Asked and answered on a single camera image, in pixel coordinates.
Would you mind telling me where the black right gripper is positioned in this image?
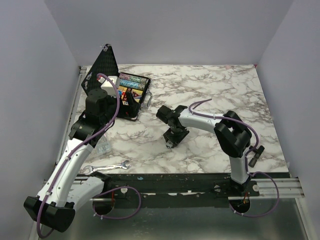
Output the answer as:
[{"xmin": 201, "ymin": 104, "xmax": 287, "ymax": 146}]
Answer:
[{"xmin": 163, "ymin": 127, "xmax": 190, "ymax": 148}]

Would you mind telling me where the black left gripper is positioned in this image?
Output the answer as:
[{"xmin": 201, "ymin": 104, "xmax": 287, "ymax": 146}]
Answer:
[{"xmin": 100, "ymin": 91, "xmax": 141, "ymax": 125}]

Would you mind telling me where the blue white poker chip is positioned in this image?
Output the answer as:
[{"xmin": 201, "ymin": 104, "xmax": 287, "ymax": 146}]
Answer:
[{"xmin": 166, "ymin": 141, "xmax": 173, "ymax": 149}]

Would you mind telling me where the black poker set case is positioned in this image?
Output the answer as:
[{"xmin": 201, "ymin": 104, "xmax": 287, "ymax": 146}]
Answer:
[{"xmin": 81, "ymin": 43, "xmax": 151, "ymax": 121}]

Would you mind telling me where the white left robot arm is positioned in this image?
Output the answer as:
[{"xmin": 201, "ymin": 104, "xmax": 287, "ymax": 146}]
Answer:
[{"xmin": 23, "ymin": 88, "xmax": 123, "ymax": 239}]

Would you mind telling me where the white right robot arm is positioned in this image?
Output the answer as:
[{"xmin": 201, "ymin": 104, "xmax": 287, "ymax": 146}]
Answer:
[{"xmin": 156, "ymin": 105, "xmax": 252, "ymax": 196}]

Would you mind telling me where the clear plastic screw box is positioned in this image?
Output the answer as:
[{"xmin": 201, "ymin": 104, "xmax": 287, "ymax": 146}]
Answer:
[{"xmin": 95, "ymin": 134, "xmax": 112, "ymax": 155}]

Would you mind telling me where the silver combination wrench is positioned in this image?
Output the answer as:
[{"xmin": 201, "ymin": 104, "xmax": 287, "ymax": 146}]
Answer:
[{"xmin": 80, "ymin": 160, "xmax": 131, "ymax": 176}]

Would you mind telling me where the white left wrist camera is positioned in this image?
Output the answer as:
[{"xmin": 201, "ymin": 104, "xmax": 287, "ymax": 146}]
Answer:
[{"xmin": 98, "ymin": 75, "xmax": 121, "ymax": 97}]

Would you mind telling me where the black mounting base plate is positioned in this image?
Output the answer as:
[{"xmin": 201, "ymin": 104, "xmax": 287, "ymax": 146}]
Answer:
[{"xmin": 92, "ymin": 173, "xmax": 260, "ymax": 214}]

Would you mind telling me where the black T-handle tool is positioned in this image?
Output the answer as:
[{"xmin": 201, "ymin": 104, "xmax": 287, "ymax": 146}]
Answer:
[{"xmin": 248, "ymin": 145, "xmax": 265, "ymax": 168}]

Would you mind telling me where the aluminium extrusion rail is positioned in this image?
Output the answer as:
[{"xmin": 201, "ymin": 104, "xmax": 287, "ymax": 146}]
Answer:
[{"xmin": 256, "ymin": 178, "xmax": 305, "ymax": 199}]

